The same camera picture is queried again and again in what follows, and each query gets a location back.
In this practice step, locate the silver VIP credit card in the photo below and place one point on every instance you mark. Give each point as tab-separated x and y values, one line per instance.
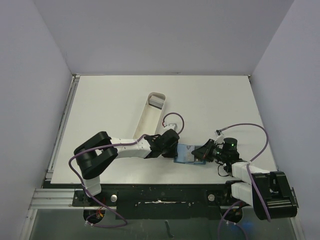
185	153

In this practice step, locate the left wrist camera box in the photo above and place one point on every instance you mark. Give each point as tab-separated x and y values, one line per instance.
171	126

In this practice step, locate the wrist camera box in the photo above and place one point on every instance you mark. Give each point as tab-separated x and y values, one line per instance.
219	137
171	126

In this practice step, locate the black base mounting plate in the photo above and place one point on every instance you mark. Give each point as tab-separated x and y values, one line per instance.
167	201

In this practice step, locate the aluminium frame rail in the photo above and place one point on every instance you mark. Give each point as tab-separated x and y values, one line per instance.
49	196

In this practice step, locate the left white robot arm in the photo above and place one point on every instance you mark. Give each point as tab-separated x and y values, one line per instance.
97	153

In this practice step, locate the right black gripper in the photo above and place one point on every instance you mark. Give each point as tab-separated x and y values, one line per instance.
210	149

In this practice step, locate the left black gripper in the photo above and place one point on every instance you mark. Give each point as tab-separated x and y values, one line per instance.
173	153

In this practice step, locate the blue card holder wallet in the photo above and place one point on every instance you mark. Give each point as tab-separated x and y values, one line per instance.
197	160

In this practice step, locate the white oblong plastic tray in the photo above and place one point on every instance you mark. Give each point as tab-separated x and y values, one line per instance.
150	118

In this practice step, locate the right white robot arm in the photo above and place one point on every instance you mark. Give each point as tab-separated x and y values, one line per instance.
268	192

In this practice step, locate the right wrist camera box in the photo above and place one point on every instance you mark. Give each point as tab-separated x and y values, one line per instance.
219	137

